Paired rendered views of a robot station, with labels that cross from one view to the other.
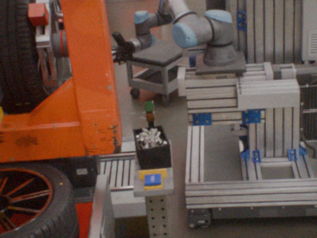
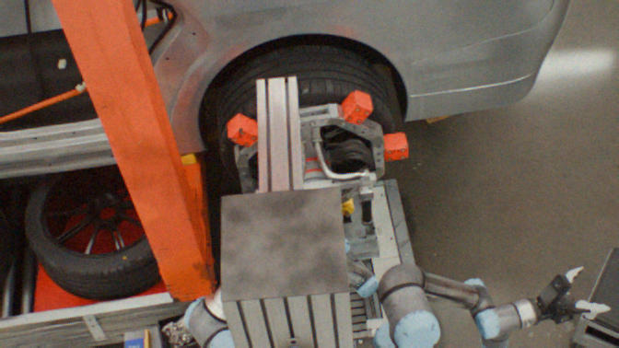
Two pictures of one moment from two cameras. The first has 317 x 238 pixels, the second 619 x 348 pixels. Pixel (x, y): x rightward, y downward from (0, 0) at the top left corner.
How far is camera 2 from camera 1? 3.62 m
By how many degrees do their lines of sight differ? 67
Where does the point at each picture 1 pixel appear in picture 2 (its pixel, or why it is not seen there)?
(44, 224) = (54, 262)
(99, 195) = (147, 300)
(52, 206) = (85, 261)
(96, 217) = (107, 307)
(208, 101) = not seen: outside the picture
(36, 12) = (230, 128)
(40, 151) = not seen: hidden behind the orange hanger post
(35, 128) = not seen: hidden behind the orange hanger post
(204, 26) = (199, 335)
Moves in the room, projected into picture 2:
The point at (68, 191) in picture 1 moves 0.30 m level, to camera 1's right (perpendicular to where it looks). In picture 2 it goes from (110, 268) to (112, 337)
